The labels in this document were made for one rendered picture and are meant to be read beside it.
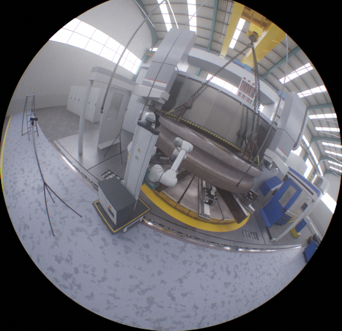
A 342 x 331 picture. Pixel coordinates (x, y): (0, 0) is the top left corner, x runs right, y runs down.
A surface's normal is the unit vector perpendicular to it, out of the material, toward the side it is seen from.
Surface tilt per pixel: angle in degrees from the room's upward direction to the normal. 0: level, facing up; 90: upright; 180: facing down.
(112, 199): 0
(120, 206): 0
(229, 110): 90
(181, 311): 0
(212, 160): 90
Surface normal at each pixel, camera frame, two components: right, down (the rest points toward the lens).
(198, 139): -0.51, 0.18
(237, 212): -0.92, -0.26
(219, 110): -0.22, 0.35
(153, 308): 0.37, -0.84
